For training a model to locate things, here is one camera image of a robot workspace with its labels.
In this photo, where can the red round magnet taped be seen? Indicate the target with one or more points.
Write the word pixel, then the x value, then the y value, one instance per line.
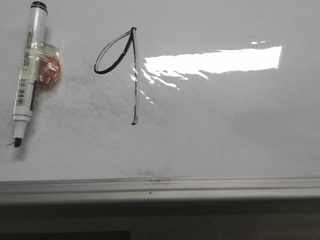
pixel 49 71

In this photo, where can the white black whiteboard marker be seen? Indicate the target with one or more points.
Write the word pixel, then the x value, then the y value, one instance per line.
pixel 30 69

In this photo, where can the white whiteboard with aluminium frame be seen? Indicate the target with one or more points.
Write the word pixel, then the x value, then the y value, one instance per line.
pixel 166 100

